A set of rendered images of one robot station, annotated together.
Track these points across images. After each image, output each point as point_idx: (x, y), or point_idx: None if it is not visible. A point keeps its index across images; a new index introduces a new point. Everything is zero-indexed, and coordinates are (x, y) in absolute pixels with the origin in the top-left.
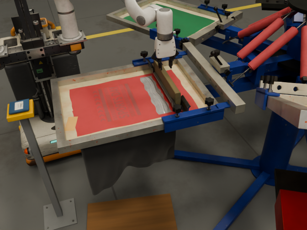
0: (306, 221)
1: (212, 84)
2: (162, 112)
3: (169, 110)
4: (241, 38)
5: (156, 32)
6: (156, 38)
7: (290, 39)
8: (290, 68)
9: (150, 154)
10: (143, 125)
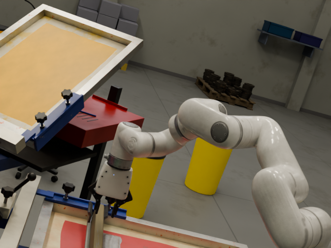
0: (86, 122)
1: (29, 211)
2: (114, 235)
3: (104, 233)
4: None
5: (132, 160)
6: (130, 169)
7: None
8: None
9: None
10: (149, 223)
